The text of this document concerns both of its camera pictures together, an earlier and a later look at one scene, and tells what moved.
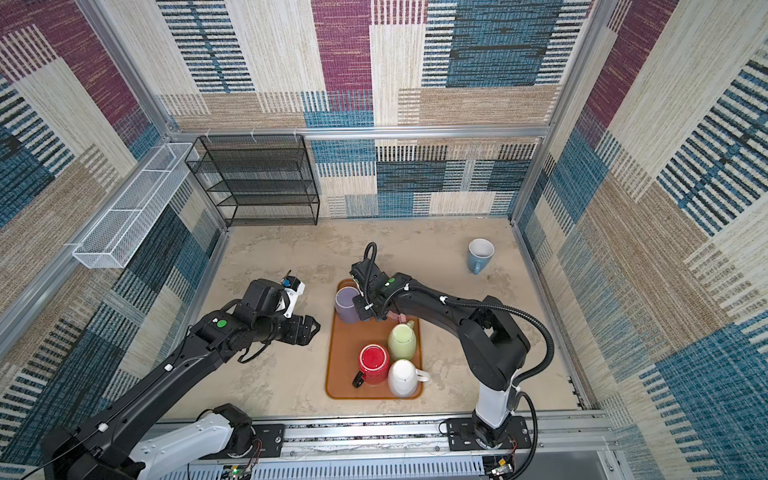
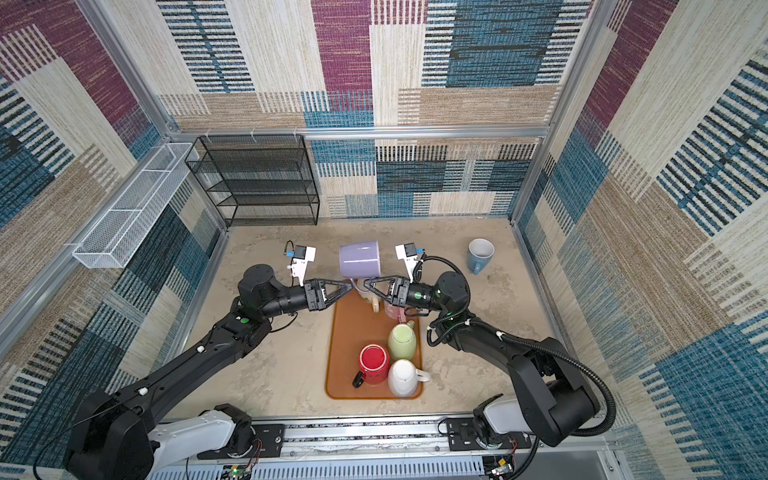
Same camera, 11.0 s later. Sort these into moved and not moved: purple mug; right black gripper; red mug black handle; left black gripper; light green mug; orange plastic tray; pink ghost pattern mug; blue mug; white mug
Moved: left black gripper; purple mug; right black gripper
Not moved: red mug black handle; pink ghost pattern mug; blue mug; white mug; orange plastic tray; light green mug
